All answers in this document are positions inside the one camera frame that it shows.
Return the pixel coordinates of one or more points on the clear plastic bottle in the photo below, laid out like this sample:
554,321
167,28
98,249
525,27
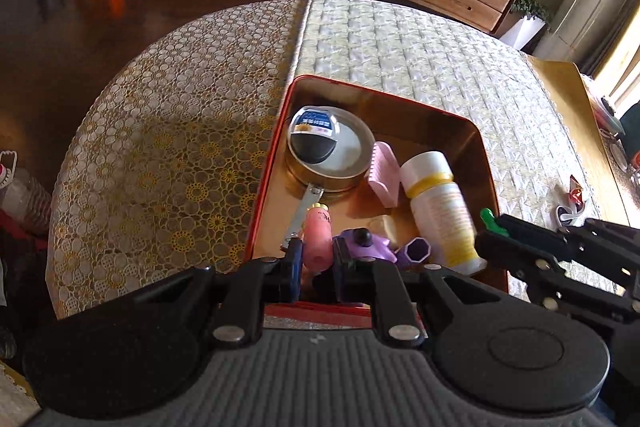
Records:
25,202

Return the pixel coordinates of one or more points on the pink toy comb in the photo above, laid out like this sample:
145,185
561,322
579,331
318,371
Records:
382,177

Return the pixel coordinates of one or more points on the purple hexagonal cup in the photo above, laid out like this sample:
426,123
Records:
415,253

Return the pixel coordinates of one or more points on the pink tube orange cap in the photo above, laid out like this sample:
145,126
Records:
319,237

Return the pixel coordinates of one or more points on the purple toy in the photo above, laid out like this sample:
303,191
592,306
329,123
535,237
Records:
375,251

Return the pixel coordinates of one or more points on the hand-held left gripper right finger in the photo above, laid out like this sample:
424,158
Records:
341,264

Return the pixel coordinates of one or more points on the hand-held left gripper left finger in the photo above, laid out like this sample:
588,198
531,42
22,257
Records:
295,267

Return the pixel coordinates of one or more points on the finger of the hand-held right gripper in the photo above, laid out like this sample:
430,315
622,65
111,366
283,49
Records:
540,234
520,259

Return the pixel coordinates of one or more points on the white planter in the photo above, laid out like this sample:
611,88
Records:
522,32

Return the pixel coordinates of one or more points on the green orange appliance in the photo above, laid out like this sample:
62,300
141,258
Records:
631,127

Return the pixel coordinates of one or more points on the beige rounded block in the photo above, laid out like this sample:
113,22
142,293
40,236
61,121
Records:
382,225

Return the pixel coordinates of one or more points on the gold round tin white lid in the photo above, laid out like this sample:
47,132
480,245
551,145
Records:
350,147

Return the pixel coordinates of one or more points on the lace patterned tablecloth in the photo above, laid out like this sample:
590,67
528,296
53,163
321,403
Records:
150,132

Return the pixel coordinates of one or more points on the black oval item blue label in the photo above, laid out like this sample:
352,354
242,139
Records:
312,147

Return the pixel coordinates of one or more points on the red snack packet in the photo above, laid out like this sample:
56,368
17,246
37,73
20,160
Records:
575,194

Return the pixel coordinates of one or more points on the green clip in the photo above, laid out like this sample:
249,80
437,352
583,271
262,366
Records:
487,216

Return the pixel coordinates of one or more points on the white bottle yellow label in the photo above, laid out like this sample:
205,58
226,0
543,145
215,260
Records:
440,212

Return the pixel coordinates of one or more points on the silver metal tool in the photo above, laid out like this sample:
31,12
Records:
306,212

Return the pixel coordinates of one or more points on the red tin tray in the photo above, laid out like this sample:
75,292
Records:
425,127

